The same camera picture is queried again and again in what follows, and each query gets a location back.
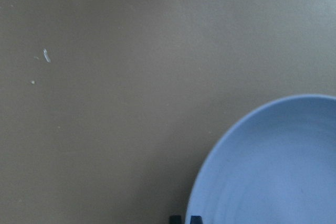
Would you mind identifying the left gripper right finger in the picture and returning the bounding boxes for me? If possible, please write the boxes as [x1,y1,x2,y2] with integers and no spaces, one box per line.
[190,216,203,224]

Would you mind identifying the blue plate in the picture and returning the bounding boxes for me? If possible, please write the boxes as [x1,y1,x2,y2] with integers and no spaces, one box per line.
[185,94,335,223]

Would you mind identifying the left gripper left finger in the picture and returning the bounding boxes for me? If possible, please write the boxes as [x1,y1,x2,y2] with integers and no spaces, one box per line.
[169,215,181,224]

